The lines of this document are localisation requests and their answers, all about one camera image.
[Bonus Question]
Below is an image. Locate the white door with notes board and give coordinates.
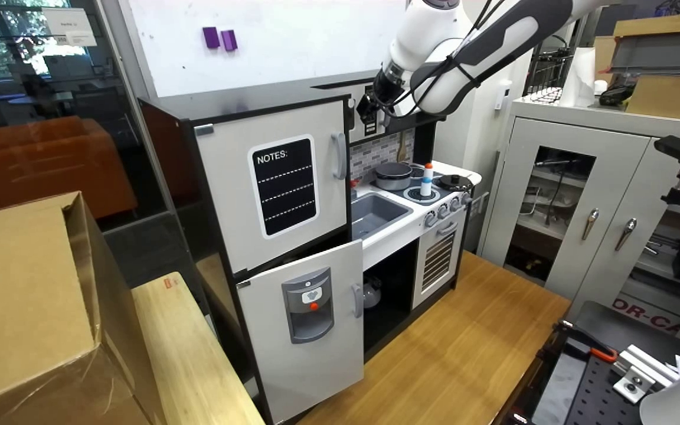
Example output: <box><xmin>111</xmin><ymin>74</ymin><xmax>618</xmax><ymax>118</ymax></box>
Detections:
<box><xmin>195</xmin><ymin>96</ymin><xmax>353</xmax><ymax>275</ymax></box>

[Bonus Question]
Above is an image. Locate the grey toy sink basin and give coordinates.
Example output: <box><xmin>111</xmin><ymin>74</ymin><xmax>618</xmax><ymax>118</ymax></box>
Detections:
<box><xmin>349</xmin><ymin>190</ymin><xmax>418</xmax><ymax>244</ymax></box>

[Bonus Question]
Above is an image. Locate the white metal cabinet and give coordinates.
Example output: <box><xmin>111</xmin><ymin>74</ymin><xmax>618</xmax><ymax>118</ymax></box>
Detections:
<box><xmin>478</xmin><ymin>100</ymin><xmax>680</xmax><ymax>349</ymax></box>

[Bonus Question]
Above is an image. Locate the large plain cardboard box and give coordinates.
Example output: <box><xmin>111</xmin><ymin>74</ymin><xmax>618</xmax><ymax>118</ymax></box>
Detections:
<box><xmin>0</xmin><ymin>188</ymin><xmax>165</xmax><ymax>425</ymax></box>

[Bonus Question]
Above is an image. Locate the white toy oven door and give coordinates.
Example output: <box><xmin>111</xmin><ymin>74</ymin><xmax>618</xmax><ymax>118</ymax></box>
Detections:
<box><xmin>412</xmin><ymin>211</ymin><xmax>467</xmax><ymax>311</ymax></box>

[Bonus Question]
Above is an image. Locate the aluminium extrusion bar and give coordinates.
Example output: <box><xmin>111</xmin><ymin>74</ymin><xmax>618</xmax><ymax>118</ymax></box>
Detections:
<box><xmin>531</xmin><ymin>352</ymin><xmax>589</xmax><ymax>425</ymax></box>

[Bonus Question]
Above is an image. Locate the white door with grey dispenser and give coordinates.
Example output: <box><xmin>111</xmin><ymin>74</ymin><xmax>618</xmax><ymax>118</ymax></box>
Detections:
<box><xmin>235</xmin><ymin>235</ymin><xmax>369</xmax><ymax>425</ymax></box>

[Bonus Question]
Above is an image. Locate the whiteboard with purple magnets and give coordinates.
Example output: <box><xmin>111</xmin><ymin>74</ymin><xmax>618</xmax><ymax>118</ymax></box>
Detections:
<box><xmin>114</xmin><ymin>0</ymin><xmax>418</xmax><ymax>102</ymax></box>

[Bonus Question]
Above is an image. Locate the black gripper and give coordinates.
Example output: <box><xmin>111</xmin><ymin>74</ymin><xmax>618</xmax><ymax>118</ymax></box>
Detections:
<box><xmin>357</xmin><ymin>77</ymin><xmax>396</xmax><ymax>137</ymax></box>

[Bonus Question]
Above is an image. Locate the white toy microwave door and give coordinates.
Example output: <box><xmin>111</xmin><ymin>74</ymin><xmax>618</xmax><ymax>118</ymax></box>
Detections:
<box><xmin>344</xmin><ymin>85</ymin><xmax>406</xmax><ymax>148</ymax></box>

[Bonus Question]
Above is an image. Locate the aluminium bracket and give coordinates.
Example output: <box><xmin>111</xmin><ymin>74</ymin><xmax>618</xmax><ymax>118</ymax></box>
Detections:
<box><xmin>609</xmin><ymin>342</ymin><xmax>680</xmax><ymax>405</ymax></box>

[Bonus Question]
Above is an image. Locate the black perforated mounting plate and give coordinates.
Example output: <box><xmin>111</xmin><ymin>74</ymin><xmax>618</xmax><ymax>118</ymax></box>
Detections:
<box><xmin>496</xmin><ymin>299</ymin><xmax>680</xmax><ymax>425</ymax></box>

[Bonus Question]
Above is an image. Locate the white paper sheet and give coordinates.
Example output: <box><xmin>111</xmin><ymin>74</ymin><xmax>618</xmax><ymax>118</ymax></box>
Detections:
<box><xmin>42</xmin><ymin>6</ymin><xmax>100</xmax><ymax>46</ymax></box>

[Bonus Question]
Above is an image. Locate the black orange bar clamp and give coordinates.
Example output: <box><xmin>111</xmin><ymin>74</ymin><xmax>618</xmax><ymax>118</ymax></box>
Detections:
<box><xmin>559</xmin><ymin>317</ymin><xmax>622</xmax><ymax>366</ymax></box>

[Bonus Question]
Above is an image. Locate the black white toy kitchen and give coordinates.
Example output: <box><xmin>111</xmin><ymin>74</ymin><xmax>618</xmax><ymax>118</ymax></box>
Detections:
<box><xmin>137</xmin><ymin>67</ymin><xmax>490</xmax><ymax>422</ymax></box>

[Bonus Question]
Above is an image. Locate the grey toy pot with lid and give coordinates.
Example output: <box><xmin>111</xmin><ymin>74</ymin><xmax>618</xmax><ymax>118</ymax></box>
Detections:
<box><xmin>372</xmin><ymin>160</ymin><xmax>418</xmax><ymax>194</ymax></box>

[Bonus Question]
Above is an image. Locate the light wooden table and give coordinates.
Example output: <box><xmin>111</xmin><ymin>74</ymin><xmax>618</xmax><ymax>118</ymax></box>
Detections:
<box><xmin>131</xmin><ymin>270</ymin><xmax>268</xmax><ymax>425</ymax></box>

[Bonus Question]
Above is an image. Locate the brown box on cabinet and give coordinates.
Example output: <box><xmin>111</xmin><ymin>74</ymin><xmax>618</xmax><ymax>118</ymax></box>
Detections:
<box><xmin>595</xmin><ymin>10</ymin><xmax>680</xmax><ymax>122</ymax></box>

